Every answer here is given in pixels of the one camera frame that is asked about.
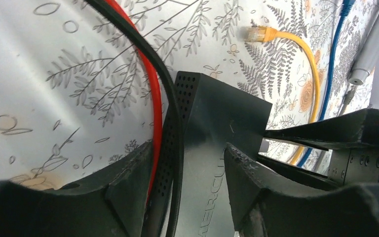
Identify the blue ethernet cable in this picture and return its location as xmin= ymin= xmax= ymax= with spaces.
xmin=296 ymin=0 xmax=357 ymax=168

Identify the black ethernet cable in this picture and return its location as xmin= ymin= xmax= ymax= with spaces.
xmin=84 ymin=0 xmax=185 ymax=237

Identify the black network switch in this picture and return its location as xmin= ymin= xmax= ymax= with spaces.
xmin=142 ymin=71 xmax=273 ymax=237

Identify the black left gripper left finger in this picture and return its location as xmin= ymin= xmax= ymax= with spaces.
xmin=0 ymin=142 xmax=153 ymax=237

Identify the small metal coupler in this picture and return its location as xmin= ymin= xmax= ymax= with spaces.
xmin=259 ymin=139 xmax=270 ymax=153

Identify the silver microphone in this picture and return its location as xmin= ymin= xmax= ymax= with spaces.
xmin=348 ymin=14 xmax=379 ymax=86

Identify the grey cable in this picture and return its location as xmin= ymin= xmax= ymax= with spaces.
xmin=312 ymin=85 xmax=357 ymax=172

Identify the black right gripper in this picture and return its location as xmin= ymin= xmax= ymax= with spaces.
xmin=256 ymin=109 xmax=379 ymax=191

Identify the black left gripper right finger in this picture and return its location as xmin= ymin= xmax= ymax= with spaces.
xmin=224 ymin=144 xmax=379 ymax=237

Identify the yellow ethernet cable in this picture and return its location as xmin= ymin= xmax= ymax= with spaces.
xmin=241 ymin=26 xmax=322 ymax=166

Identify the long red ethernet cable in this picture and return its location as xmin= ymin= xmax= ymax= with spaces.
xmin=104 ymin=0 xmax=163 ymax=205

